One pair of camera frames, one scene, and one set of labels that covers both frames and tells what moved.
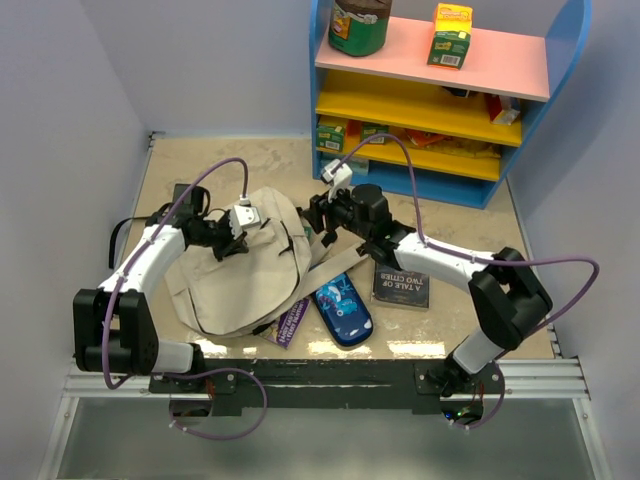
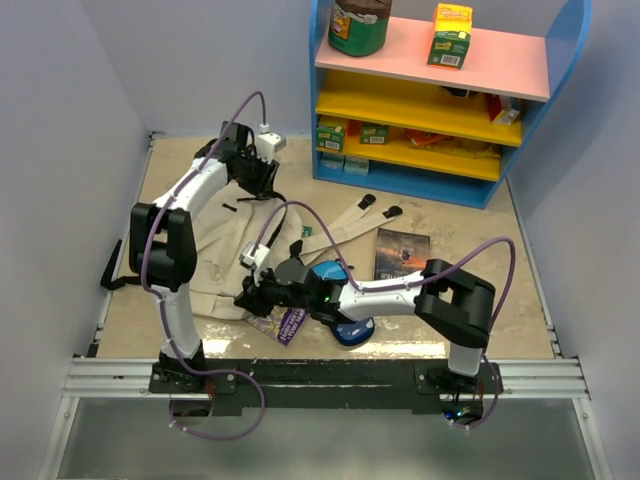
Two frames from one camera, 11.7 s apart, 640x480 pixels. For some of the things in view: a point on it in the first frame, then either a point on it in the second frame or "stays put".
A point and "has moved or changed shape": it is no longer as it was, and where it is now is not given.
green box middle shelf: (368, 129) stays put
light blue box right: (359, 166) stays put
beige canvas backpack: (267, 279) has moved or changed shape
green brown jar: (359, 27) stays put
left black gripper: (232, 246) -> (263, 187)
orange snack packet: (421, 137) stays put
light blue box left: (327, 157) stays put
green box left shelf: (330, 138) stays put
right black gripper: (320, 207) -> (252, 297)
